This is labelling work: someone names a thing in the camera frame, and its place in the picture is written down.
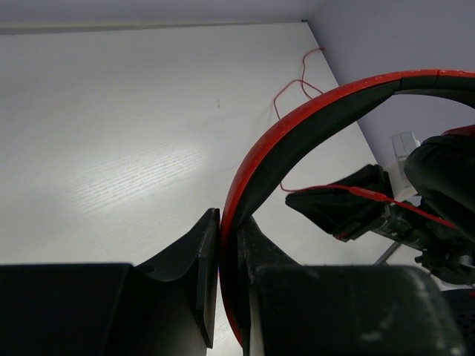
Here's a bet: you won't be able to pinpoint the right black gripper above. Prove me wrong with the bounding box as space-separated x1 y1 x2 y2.
285 164 474 259

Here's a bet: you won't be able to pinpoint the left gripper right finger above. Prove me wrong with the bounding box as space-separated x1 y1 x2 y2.
237 219 468 355

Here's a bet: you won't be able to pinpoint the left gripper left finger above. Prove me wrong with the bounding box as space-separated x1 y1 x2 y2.
1 208 220 355

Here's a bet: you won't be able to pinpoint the thin red headphone cable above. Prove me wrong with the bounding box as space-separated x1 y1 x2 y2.
272 47 458 239

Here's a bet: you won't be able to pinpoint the red black headphones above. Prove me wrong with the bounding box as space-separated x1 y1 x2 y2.
220 69 474 355

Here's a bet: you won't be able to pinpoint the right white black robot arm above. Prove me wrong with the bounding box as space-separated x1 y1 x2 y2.
285 165 474 285

